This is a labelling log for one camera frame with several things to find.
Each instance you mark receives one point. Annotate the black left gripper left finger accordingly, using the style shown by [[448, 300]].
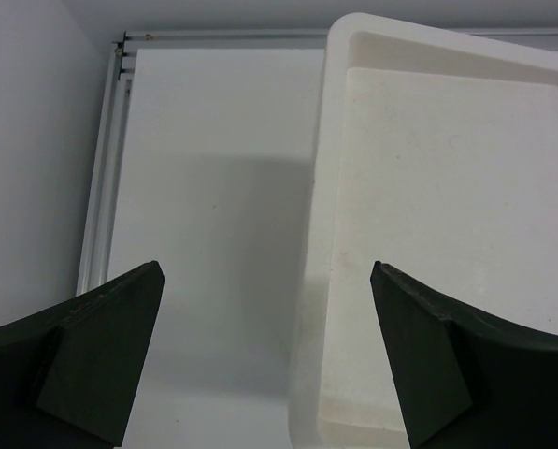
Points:
[[69, 374]]

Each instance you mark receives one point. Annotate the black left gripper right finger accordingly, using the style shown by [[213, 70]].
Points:
[[465, 378]]

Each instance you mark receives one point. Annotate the white drawer cabinet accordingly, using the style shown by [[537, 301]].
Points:
[[437, 153]]

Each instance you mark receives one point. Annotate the aluminium frame rail left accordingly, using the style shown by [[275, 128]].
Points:
[[107, 167]]

